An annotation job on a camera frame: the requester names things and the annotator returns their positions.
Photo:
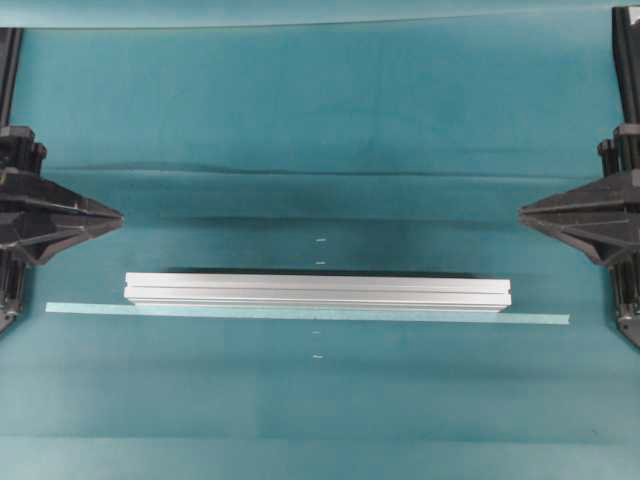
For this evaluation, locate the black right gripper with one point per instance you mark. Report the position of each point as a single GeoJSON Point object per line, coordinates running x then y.
{"type": "Point", "coordinates": [590, 218]}

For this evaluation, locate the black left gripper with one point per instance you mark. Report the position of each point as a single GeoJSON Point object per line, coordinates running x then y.
{"type": "Point", "coordinates": [38, 238]}

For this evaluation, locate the silver aluminium extrusion rail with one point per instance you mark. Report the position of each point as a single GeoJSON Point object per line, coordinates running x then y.
{"type": "Point", "coordinates": [319, 291]}

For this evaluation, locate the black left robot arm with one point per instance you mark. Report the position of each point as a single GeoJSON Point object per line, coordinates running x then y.
{"type": "Point", "coordinates": [10, 49]}

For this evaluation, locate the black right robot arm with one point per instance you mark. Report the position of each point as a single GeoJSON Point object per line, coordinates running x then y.
{"type": "Point", "coordinates": [625, 46]}

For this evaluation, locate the light blue tape strip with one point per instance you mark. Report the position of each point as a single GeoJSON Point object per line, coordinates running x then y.
{"type": "Point", "coordinates": [312, 314]}

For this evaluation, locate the teal table cloth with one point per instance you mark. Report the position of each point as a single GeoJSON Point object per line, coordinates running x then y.
{"type": "Point", "coordinates": [392, 146]}

